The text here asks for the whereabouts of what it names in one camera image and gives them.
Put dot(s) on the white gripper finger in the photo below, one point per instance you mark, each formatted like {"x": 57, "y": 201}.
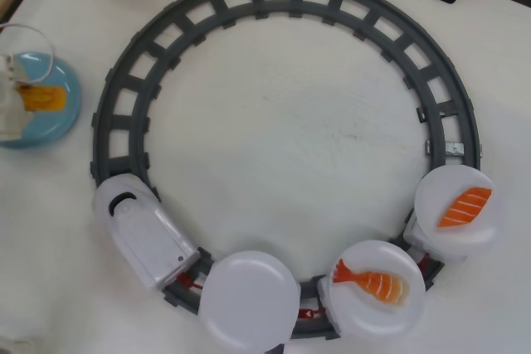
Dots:
{"x": 7, "y": 67}
{"x": 12, "y": 115}

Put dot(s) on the yellow egg nigiri sushi toy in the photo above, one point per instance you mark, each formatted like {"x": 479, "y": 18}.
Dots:
{"x": 43, "y": 98}

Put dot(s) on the light blue round dish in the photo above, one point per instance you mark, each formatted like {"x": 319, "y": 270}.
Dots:
{"x": 62, "y": 93}

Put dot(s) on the white Shinkansen toy locomotive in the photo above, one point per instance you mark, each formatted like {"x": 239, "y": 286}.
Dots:
{"x": 141, "y": 229}

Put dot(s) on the shrimp nigiri sushi toy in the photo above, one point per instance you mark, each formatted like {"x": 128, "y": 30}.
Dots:
{"x": 373, "y": 283}

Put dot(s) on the salmon nigiri sushi toy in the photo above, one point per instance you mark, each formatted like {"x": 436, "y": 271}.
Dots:
{"x": 464, "y": 207}

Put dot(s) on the grey circular toy train track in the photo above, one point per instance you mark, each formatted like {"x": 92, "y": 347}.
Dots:
{"x": 137, "y": 80}

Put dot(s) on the red train coupler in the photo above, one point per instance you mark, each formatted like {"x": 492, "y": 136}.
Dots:
{"x": 191, "y": 282}
{"x": 310, "y": 312}

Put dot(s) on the white round plastic plate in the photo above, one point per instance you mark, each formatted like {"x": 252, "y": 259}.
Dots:
{"x": 373, "y": 312}
{"x": 439, "y": 196}
{"x": 249, "y": 298}

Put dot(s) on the white toy train wagon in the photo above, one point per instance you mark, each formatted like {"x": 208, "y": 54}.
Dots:
{"x": 415, "y": 234}
{"x": 329, "y": 308}

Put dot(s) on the silver metal track clip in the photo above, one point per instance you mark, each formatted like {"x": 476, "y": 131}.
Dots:
{"x": 454, "y": 148}

